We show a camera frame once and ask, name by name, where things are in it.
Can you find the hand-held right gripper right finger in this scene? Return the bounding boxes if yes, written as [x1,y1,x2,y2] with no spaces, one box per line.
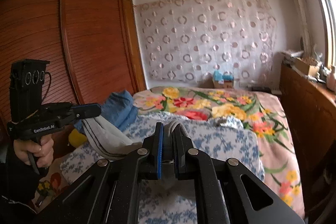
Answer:
[173,126,305,224]

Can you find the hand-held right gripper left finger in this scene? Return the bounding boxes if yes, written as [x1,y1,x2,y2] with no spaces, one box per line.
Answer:
[39,122,164,224]

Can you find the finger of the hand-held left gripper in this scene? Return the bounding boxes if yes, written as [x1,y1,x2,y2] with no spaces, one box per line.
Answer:
[70,103,102,119]

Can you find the grey pants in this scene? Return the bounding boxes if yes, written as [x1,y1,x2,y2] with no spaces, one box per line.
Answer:
[81,118,195,164]

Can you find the person's left forearm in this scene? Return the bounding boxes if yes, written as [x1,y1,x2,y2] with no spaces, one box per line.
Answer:
[0,147,40,214]

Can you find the person's left hand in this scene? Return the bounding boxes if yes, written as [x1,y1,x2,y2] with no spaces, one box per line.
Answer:
[13,133,54,170]

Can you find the yellow plush toy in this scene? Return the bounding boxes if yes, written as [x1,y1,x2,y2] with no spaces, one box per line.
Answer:
[68,128,87,148]

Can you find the folded blue jeans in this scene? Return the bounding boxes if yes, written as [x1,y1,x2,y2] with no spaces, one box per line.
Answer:
[101,90,138,131]

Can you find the wooden slatted wardrobe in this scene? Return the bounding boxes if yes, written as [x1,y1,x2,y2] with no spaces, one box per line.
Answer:
[0,0,147,146]

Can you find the cardboard box with blue bag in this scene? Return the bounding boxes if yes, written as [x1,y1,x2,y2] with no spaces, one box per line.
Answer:
[212,70,235,89]

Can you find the pink floral blanket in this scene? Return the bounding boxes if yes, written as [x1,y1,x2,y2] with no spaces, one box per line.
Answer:
[33,86,306,218]

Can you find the circle patterned sheer curtain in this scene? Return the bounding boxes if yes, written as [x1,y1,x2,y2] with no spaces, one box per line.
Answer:
[135,0,277,83]

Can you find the long wooden cabinet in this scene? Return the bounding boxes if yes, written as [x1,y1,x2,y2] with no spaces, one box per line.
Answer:
[280,63,336,214]

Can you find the stack of papers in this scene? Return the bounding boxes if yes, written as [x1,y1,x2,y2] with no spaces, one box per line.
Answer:
[280,50,305,64]

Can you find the open cardboard box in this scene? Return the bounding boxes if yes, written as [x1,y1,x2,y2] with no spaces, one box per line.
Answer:
[294,56,322,76]

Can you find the pink bottle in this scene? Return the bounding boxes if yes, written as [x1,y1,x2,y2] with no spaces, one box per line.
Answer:
[327,65,336,89]

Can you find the bundled patterned window curtain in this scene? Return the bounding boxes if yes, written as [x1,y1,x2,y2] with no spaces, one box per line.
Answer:
[280,0,311,51]

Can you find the window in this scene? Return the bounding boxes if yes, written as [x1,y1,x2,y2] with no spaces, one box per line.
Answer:
[302,0,336,69]

